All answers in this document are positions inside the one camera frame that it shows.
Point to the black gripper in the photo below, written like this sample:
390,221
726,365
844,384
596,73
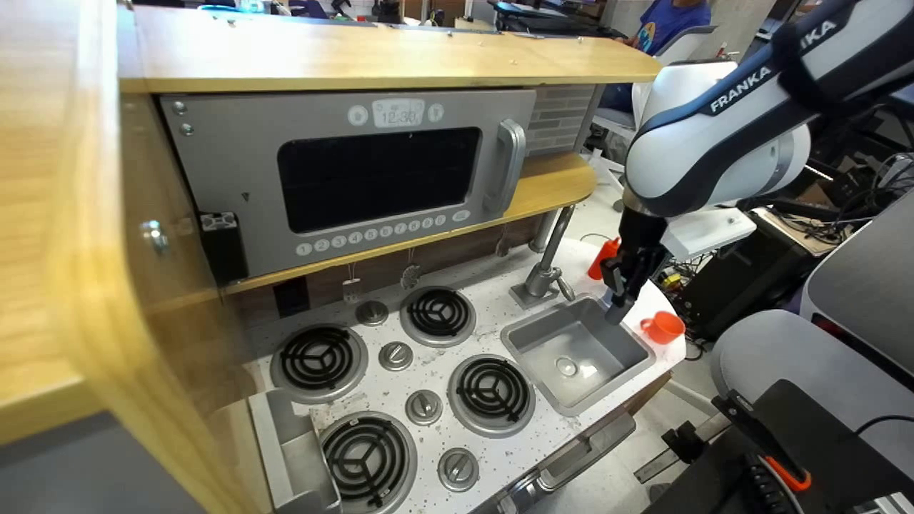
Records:
643,244

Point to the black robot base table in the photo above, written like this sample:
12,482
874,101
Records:
837,447

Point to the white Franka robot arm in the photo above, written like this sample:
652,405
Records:
703,153

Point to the red plastic cup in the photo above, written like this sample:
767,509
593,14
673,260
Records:
600,258

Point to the orange plastic cup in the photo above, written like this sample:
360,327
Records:
662,327

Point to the grey toy sink basin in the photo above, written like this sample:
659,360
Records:
543,331

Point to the silver toy faucet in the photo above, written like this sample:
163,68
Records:
546,265

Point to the black equipment box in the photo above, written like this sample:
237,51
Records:
753,280

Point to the black coil stove burner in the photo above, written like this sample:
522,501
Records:
493,388
437,314
317,360
369,459

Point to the grey fabric office chair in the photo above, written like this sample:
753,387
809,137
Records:
809,360

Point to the silver stove knob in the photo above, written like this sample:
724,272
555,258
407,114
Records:
457,469
372,312
396,355
425,405

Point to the person in blue shirt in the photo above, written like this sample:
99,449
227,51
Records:
677,20

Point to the small black block under microwave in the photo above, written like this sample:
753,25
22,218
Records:
289,298

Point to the grey plastic side bin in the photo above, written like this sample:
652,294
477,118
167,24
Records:
287,457

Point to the grey toy microwave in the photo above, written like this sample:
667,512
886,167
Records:
237,143

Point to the silver bolt on wood panel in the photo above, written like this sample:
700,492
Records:
155,235

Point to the wooden toy kitchen unit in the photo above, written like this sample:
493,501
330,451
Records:
59,287

